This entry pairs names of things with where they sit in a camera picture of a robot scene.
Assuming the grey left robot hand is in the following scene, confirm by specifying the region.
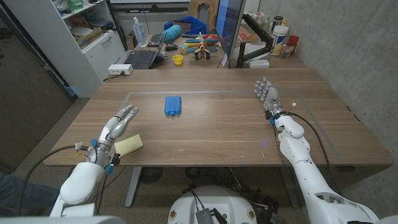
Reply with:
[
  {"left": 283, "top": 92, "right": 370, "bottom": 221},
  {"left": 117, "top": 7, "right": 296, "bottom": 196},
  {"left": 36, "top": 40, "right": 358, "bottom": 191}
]
[{"left": 91, "top": 104, "right": 140, "bottom": 154}]

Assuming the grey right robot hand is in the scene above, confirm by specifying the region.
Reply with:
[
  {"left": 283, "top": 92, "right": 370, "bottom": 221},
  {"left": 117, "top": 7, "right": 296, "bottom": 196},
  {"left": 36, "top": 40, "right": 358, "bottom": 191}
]
[{"left": 254, "top": 77, "right": 285, "bottom": 118}]

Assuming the yellow sponge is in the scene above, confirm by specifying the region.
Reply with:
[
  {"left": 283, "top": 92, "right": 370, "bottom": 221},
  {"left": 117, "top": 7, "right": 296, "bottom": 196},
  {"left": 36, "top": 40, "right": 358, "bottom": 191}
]
[{"left": 114, "top": 134, "right": 144, "bottom": 158}]

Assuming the blue case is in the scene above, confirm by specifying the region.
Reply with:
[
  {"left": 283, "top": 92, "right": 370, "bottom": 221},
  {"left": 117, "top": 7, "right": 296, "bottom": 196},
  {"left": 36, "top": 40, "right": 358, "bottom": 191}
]
[{"left": 164, "top": 95, "right": 182, "bottom": 117}]

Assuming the small white box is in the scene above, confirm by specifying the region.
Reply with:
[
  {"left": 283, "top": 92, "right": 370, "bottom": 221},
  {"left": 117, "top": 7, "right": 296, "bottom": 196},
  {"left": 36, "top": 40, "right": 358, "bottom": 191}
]
[{"left": 248, "top": 59, "right": 271, "bottom": 69}]

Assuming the white canister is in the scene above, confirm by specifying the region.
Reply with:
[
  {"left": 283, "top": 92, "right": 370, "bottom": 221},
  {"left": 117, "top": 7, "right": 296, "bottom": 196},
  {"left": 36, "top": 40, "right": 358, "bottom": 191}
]
[{"left": 269, "top": 24, "right": 289, "bottom": 57}]

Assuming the black floor fan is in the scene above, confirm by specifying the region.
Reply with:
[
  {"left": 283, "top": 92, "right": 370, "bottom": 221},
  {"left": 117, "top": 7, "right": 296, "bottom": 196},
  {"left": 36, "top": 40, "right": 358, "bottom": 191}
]
[{"left": 139, "top": 167, "right": 164, "bottom": 184}]

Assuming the white power strip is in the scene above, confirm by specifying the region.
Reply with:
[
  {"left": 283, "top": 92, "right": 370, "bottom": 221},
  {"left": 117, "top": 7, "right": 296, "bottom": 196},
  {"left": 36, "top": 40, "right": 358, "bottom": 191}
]
[{"left": 108, "top": 63, "right": 134, "bottom": 76}]

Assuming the dark lidded jar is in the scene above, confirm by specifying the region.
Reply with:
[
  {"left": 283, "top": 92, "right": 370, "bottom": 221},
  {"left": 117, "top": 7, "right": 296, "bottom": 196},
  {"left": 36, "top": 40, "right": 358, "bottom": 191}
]
[{"left": 272, "top": 16, "right": 284, "bottom": 32}]

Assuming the black laptop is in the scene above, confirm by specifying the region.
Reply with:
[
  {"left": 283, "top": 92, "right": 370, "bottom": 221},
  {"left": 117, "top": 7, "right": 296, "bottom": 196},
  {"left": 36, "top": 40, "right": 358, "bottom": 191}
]
[{"left": 123, "top": 37, "right": 165, "bottom": 70}]

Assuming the red bowl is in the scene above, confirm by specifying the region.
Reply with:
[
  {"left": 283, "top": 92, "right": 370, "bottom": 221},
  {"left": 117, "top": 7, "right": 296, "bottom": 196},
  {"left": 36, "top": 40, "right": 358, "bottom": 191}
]
[{"left": 201, "top": 34, "right": 220, "bottom": 47}]

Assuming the wooden toy airplane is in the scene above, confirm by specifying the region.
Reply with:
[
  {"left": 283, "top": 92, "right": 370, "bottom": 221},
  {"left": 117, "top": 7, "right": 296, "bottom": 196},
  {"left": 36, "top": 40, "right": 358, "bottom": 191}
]
[{"left": 185, "top": 32, "right": 219, "bottom": 61}]

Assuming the computer monitor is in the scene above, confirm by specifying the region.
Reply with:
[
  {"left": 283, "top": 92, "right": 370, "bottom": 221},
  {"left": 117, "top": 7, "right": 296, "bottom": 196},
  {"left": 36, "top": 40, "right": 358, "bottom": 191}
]
[{"left": 215, "top": 0, "right": 246, "bottom": 60}]

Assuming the white shelf cabinet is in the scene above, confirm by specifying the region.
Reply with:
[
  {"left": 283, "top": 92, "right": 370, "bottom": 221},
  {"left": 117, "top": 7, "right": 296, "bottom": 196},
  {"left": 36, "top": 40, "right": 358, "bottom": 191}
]
[{"left": 2, "top": 0, "right": 128, "bottom": 99}]

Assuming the black keyboard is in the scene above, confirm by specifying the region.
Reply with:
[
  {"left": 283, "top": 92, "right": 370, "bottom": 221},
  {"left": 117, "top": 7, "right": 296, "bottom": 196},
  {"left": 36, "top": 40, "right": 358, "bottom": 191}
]
[{"left": 146, "top": 32, "right": 164, "bottom": 48}]

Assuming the clear sanitizer pump bottle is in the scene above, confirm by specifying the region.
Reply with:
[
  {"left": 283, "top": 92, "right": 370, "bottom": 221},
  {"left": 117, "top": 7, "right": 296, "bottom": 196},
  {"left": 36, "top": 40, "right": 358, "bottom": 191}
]
[{"left": 132, "top": 16, "right": 148, "bottom": 48}]

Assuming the person's leg in jeans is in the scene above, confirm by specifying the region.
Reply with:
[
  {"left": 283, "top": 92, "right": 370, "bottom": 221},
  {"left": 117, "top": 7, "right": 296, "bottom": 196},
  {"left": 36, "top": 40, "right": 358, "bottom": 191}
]
[{"left": 0, "top": 172, "right": 62, "bottom": 217}]

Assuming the blue plastic bin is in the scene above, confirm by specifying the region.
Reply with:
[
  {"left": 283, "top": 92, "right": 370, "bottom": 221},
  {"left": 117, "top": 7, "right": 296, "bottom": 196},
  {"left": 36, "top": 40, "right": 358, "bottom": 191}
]
[{"left": 164, "top": 15, "right": 208, "bottom": 35}]

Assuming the teal yarn roll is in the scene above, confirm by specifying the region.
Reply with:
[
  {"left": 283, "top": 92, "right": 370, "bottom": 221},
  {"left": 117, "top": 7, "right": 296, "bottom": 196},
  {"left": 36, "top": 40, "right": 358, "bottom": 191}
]
[{"left": 161, "top": 24, "right": 183, "bottom": 44}]

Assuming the brown cardboard piece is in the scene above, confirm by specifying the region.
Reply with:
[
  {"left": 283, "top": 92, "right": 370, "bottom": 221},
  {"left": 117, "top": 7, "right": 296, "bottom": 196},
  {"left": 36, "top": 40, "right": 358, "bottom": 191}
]
[{"left": 187, "top": 0, "right": 220, "bottom": 23}]

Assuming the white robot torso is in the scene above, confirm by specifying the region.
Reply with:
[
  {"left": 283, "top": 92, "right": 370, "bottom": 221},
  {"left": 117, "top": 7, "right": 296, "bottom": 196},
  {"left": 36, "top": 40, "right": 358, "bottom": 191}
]
[{"left": 167, "top": 185, "right": 258, "bottom": 224}]

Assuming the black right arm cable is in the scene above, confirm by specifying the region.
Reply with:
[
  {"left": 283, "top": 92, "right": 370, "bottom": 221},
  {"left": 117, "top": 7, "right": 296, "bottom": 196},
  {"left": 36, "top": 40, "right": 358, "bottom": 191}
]
[{"left": 288, "top": 111, "right": 345, "bottom": 197}]

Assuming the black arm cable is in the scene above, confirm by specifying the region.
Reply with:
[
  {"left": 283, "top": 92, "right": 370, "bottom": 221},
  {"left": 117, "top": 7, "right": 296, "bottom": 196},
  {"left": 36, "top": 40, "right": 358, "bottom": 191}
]
[
  {"left": 288, "top": 111, "right": 345, "bottom": 197},
  {"left": 17, "top": 144, "right": 94, "bottom": 216}
]

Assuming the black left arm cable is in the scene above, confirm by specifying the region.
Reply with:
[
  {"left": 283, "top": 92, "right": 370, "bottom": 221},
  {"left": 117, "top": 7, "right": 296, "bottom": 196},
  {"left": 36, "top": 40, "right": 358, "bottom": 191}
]
[{"left": 17, "top": 144, "right": 94, "bottom": 216}]

